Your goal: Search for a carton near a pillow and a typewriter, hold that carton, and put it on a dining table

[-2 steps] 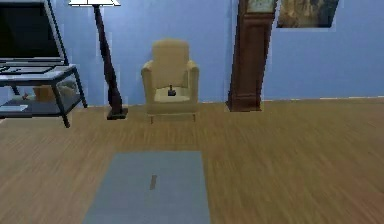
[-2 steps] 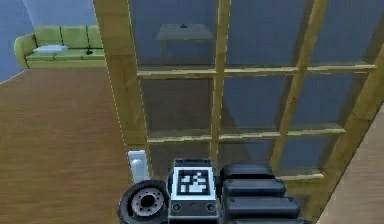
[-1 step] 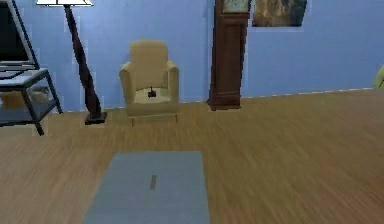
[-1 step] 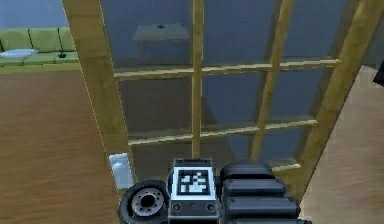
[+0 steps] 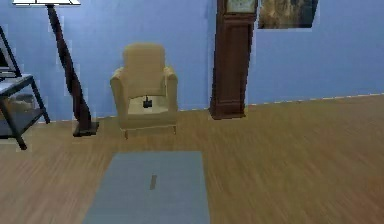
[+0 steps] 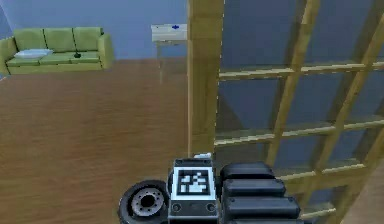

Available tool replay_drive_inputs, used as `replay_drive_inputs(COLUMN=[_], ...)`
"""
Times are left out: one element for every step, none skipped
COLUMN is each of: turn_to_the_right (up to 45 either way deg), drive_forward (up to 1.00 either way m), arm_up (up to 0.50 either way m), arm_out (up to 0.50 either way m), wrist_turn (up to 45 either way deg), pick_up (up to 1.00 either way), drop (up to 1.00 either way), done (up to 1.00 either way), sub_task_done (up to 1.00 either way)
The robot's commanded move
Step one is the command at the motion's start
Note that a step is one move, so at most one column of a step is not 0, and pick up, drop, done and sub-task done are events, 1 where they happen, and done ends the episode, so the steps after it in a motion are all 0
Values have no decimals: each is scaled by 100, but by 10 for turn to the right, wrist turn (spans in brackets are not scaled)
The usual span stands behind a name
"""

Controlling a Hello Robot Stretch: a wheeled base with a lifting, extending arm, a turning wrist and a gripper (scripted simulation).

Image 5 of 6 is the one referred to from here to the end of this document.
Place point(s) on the small black object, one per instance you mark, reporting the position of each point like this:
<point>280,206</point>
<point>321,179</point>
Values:
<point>147,103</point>

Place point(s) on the beige armchair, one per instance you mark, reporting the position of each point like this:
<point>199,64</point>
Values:
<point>145,73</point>

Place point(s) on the dark brown grandfather clock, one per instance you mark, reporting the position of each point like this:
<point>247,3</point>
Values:
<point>232,63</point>

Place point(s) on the small brown remote control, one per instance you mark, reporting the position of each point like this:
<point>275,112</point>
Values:
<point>153,182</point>

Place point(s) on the grey coffee table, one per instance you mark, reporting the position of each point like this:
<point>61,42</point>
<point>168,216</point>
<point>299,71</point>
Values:
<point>150,193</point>

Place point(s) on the dark brown floor lamp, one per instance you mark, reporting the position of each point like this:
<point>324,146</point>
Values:
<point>71,76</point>

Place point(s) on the black shelf stand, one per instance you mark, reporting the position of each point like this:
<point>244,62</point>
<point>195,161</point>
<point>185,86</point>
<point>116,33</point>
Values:
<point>16,110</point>

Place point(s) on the framed wall picture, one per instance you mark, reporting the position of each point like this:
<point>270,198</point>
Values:
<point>286,13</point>

